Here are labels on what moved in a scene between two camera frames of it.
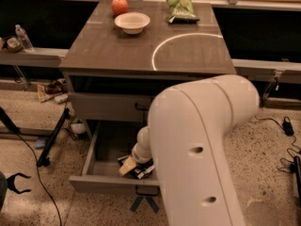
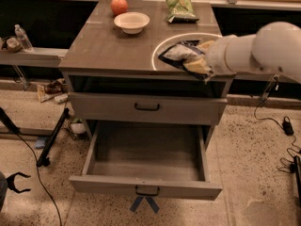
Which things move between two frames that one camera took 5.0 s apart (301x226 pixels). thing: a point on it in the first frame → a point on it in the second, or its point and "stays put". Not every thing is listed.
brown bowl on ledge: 14,44 stays put
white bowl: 132,22 stays put
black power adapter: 288,127 stays put
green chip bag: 181,9 stays put
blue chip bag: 141,169 → 182,52
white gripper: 138,156 → 215,57
